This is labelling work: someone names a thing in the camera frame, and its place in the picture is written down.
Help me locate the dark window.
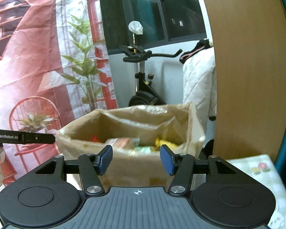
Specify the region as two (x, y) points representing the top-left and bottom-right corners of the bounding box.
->
(119, 0), (208, 49)

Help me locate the white quilted jacket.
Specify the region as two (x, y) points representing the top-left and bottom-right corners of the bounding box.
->
(180, 38), (217, 123)

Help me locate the black exercise bike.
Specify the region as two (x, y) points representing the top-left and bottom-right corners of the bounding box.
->
(119, 44), (183, 107)

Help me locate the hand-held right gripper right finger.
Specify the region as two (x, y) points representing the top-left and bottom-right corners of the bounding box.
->
(160, 145), (238, 194)

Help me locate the clear snack packet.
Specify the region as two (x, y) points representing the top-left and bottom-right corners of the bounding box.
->
(105, 137), (141, 152)

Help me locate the yellow snack packet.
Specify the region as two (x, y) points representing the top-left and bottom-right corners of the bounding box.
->
(155, 137), (180, 149)

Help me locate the red printed wall cloth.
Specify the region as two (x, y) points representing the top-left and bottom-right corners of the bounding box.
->
(0, 0), (119, 187)

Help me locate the taped cardboard box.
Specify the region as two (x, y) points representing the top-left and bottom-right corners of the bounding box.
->
(56, 102), (206, 192)

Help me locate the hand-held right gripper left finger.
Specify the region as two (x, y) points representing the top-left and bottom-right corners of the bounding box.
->
(35, 145), (113, 195)

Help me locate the wooden board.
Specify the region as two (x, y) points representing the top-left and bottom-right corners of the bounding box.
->
(196, 0), (286, 162)

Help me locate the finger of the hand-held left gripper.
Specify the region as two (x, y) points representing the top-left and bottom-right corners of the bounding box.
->
(0, 129), (56, 145)

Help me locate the white plastic bag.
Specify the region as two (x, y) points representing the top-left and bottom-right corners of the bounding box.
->
(128, 21), (144, 35)

